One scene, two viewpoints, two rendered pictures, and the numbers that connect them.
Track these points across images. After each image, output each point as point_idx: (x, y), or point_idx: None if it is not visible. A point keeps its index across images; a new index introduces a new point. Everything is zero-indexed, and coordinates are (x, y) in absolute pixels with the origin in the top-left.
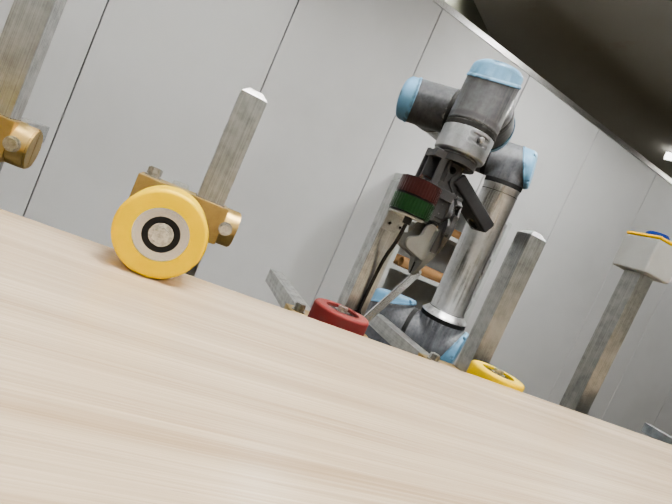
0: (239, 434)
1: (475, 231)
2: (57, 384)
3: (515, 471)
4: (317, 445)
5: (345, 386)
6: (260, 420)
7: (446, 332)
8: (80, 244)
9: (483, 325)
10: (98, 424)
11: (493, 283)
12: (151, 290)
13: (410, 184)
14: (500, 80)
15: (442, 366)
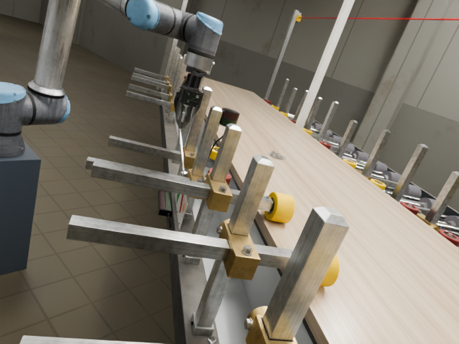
0: None
1: (65, 28)
2: (347, 235)
3: (299, 188)
4: None
5: (296, 201)
6: None
7: (61, 102)
8: (278, 231)
9: (197, 131)
10: (350, 233)
11: (197, 112)
12: (291, 221)
13: (236, 117)
14: (221, 33)
15: (237, 166)
